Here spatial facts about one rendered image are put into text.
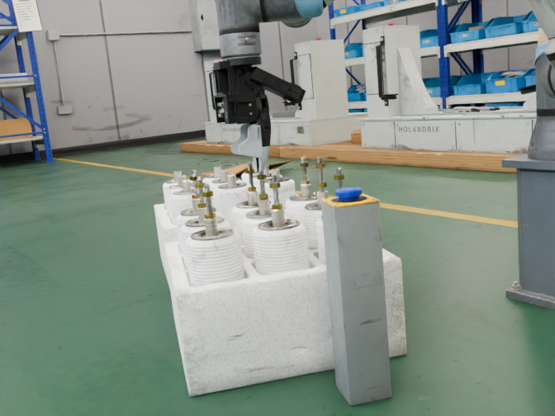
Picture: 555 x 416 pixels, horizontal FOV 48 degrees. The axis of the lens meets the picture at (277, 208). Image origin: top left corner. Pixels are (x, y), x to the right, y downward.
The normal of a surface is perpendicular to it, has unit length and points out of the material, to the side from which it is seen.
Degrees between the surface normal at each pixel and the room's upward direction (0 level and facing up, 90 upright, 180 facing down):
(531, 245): 90
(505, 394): 0
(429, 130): 90
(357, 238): 90
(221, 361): 90
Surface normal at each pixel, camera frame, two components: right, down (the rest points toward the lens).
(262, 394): -0.09, -0.98
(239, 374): 0.22, 0.16
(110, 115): 0.55, 0.11
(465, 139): -0.82, 0.18
